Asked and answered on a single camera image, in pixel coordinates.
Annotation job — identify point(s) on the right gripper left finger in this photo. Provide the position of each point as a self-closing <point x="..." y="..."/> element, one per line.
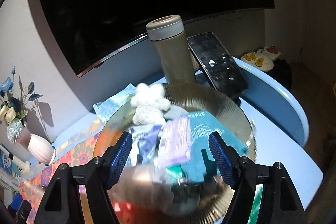
<point x="61" y="200"/>

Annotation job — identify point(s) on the purple tissue pack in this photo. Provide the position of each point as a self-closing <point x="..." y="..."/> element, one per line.
<point x="175" y="143"/>

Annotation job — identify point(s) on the blue white patterned packet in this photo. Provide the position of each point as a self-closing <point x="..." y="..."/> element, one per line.
<point x="144" y="143"/>

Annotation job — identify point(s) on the white plush rabbit toy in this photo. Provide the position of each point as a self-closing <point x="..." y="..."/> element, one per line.
<point x="150" y="103"/>

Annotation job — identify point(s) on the green foil packet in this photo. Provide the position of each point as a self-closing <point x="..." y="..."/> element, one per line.
<point x="256" y="205"/>

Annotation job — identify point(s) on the white ribbed vase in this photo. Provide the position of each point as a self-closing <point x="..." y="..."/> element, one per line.
<point x="41" y="149"/>

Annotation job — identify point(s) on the floral orange table mat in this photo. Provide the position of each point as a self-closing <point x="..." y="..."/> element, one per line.
<point x="75" y="146"/>

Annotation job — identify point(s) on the amber ribbed glass bowl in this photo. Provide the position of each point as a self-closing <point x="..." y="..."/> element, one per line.
<point x="147" y="194"/>

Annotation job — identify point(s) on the blue book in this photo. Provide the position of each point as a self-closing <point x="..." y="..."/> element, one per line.
<point x="13" y="165"/>

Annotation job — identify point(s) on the blue tissue pack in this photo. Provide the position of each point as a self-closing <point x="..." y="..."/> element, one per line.
<point x="104" y="110"/>

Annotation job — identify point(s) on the black smartphone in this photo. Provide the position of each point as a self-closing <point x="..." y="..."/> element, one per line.
<point x="217" y="64"/>

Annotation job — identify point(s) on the plate of orange slices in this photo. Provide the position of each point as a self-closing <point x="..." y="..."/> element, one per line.
<point x="258" y="60"/>

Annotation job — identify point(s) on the brown thermos bottle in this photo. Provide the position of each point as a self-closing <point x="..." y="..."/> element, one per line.
<point x="168" y="35"/>

